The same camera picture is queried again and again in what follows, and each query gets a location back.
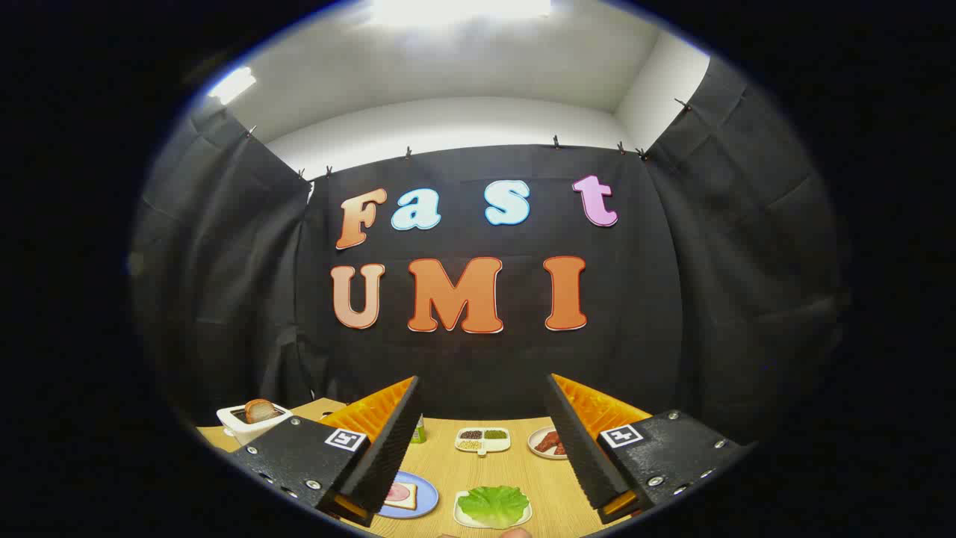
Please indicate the white toaster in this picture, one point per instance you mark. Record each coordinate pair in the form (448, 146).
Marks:
(239, 427)

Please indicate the small ceiling light panel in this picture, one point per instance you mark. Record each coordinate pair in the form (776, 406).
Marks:
(231, 84)

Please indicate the large ceiling light panel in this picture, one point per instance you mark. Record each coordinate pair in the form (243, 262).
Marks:
(459, 9)

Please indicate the green lettuce leaf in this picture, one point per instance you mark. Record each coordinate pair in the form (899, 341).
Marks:
(493, 504)

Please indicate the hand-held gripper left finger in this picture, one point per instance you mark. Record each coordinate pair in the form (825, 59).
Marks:
(388, 456)

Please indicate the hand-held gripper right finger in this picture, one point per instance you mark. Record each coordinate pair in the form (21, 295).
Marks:
(579, 448)

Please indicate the white sandwich bread slice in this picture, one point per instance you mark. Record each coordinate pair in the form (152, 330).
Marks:
(411, 503)

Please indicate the toasted bread slice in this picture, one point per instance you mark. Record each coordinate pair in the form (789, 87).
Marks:
(260, 411)

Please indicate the blue plate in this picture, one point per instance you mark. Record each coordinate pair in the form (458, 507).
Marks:
(426, 497)

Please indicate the white divided dish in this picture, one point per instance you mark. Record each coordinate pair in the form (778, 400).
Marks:
(494, 445)

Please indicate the green and silver bottle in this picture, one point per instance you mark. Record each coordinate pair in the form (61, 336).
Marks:
(419, 433)

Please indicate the black backdrop cloth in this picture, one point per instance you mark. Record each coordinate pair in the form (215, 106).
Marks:
(463, 359)

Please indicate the pink ham slice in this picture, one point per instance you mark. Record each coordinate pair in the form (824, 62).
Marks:
(396, 492)

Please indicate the white oval plate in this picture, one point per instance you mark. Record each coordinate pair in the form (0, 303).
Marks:
(535, 446)

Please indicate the small white square plate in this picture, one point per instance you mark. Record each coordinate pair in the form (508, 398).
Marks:
(458, 514)

